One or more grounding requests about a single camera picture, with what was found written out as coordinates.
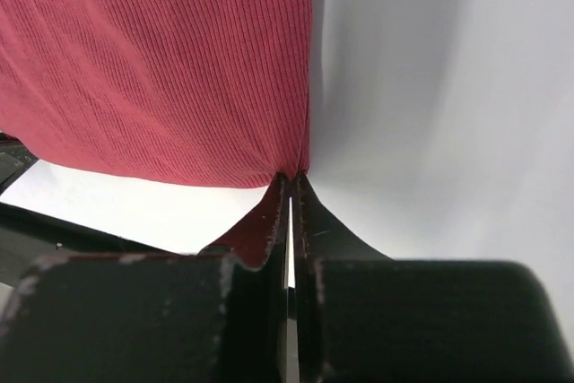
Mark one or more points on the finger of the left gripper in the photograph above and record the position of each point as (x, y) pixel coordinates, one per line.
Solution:
(15, 160)

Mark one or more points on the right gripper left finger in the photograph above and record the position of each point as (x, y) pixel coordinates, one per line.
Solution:
(216, 316)

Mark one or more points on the pink tank top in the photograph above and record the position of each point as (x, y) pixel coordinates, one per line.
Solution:
(207, 93)

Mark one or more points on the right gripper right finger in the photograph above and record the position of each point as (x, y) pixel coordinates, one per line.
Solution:
(365, 317)

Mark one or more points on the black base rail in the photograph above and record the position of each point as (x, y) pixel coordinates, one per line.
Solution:
(26, 236)

